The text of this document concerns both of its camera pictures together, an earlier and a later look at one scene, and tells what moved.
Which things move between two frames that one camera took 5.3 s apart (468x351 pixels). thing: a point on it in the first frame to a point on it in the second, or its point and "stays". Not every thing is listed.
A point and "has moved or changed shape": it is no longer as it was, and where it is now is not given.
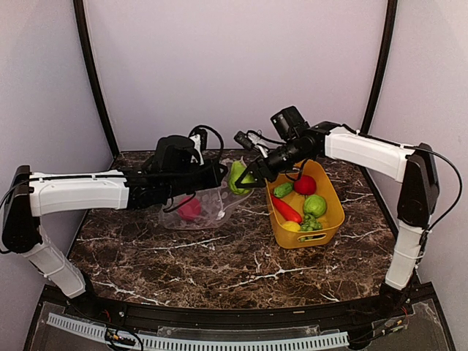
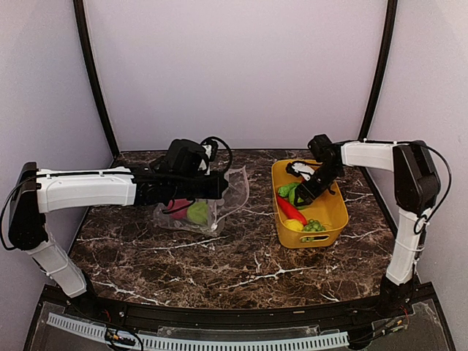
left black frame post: (81, 29) stays
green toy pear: (238, 167) to (197, 212)
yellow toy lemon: (292, 225) stays
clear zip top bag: (208, 208) has moved or changed shape
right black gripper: (265, 170) to (315, 192)
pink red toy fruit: (191, 210) to (180, 213)
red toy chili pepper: (286, 210) has moved or changed shape
